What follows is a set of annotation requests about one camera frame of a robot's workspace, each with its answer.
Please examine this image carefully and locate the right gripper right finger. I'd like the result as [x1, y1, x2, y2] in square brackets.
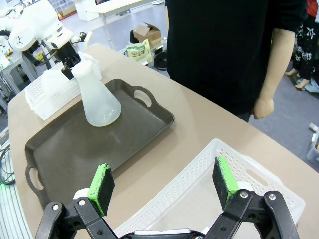
[204, 156, 301, 239]

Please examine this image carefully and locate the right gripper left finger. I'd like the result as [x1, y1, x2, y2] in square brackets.
[34, 163, 118, 239]

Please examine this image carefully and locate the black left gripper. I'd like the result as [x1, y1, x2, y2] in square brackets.
[49, 41, 83, 81]

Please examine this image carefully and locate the translucent conical flask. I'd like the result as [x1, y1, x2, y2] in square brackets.
[71, 60, 122, 128]

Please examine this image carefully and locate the person's left forearm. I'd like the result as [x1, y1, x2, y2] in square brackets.
[258, 27, 296, 105]

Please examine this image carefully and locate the person's left hand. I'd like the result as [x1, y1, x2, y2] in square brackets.
[252, 96, 275, 120]

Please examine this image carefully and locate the white perforated plastic basket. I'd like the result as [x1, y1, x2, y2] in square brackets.
[24, 51, 103, 121]
[115, 138, 306, 239]

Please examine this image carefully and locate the dark brown plastic tray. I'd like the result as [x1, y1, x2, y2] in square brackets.
[24, 78, 175, 215]

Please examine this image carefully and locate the green printed paper bag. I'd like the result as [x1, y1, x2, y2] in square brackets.
[125, 41, 153, 67]

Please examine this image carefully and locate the white background desk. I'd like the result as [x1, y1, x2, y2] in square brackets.
[84, 0, 166, 50]

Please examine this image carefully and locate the brown cardboard box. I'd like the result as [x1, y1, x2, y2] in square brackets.
[131, 22, 163, 48]

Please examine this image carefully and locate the person's black shirt torso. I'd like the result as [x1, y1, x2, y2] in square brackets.
[164, 0, 308, 116]

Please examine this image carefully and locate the black star print garment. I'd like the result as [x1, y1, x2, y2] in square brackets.
[290, 14, 319, 93]

